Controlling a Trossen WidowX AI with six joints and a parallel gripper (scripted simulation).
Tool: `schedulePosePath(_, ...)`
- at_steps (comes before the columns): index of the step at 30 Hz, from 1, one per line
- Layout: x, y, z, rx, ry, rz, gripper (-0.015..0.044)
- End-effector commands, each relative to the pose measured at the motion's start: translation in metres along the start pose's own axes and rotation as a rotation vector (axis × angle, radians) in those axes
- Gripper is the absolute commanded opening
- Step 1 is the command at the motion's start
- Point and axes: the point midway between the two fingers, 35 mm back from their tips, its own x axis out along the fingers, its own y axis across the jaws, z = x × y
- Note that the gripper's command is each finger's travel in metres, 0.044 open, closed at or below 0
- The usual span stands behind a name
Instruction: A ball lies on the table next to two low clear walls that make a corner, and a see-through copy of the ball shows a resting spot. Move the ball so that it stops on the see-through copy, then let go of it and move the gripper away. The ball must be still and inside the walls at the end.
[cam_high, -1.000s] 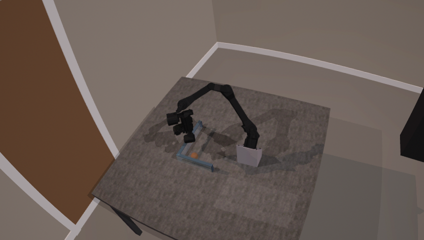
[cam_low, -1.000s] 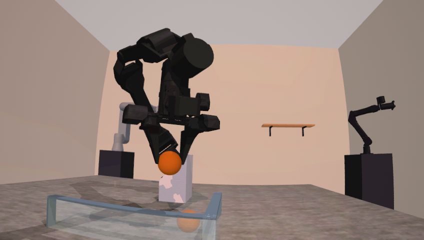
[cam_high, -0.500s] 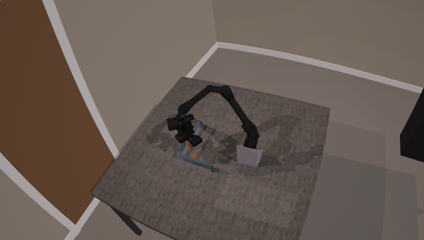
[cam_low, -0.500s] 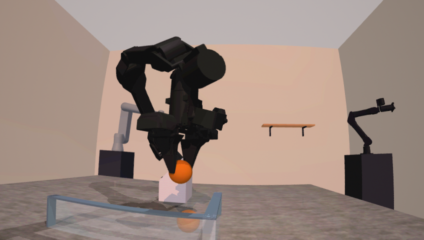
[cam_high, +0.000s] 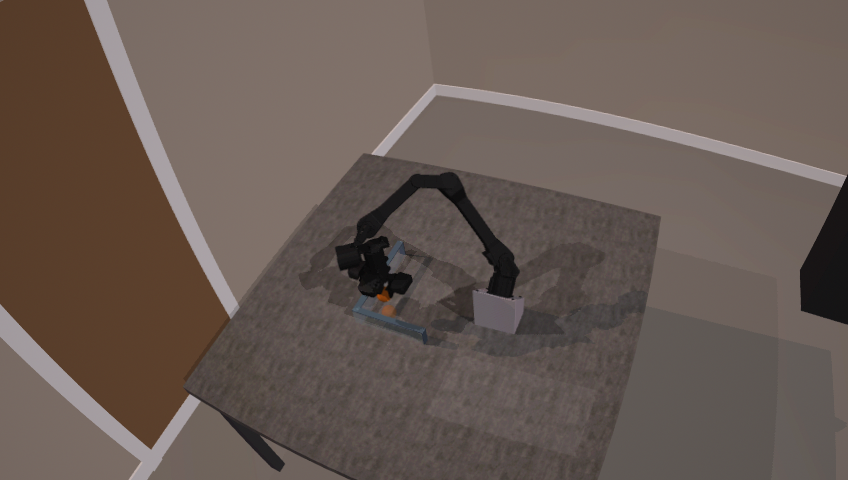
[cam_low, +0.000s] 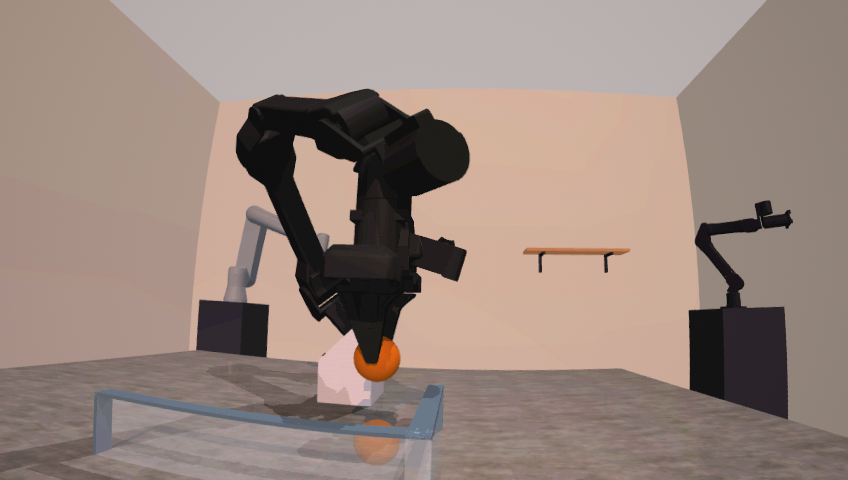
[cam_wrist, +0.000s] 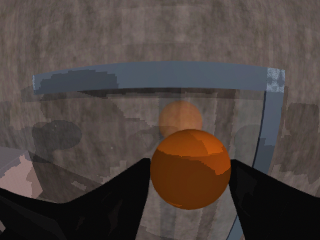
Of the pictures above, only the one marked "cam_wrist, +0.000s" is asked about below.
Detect low clear walls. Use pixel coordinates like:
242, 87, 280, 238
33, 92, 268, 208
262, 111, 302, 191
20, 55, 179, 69
211, 89, 264, 240

